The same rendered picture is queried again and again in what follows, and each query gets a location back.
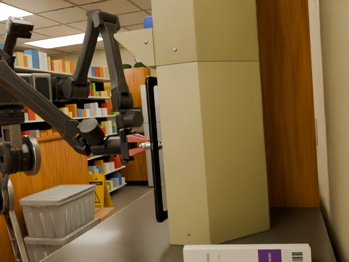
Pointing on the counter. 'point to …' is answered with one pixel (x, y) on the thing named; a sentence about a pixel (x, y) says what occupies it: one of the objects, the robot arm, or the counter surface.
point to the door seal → (157, 149)
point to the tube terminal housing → (211, 119)
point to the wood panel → (287, 103)
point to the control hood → (139, 45)
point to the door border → (155, 148)
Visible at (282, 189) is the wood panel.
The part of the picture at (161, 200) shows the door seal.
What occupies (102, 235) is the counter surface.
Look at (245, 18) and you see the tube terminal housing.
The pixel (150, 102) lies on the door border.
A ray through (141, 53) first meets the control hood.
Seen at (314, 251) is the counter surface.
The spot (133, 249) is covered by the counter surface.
